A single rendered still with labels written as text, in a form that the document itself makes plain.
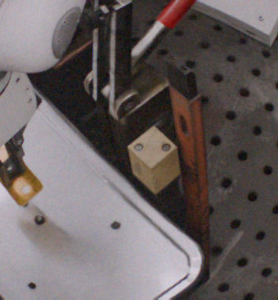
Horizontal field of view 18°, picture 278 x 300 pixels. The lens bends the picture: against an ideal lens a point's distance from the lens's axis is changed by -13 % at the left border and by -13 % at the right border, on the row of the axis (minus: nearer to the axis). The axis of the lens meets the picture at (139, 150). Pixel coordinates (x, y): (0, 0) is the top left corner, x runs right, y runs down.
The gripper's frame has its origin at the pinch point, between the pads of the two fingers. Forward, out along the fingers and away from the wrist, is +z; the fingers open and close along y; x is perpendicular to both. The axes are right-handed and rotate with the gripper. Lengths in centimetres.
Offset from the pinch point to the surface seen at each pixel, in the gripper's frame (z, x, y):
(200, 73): 40, -15, -38
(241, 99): 40, -8, -40
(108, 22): -7.5, -0.7, -15.6
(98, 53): -2.7, -1.1, -14.0
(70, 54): 14.1, -15.1, -17.9
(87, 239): 9.5, 8.2, -2.7
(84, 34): 12.1, -15.1, -20.4
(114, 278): 9.5, 13.8, -1.4
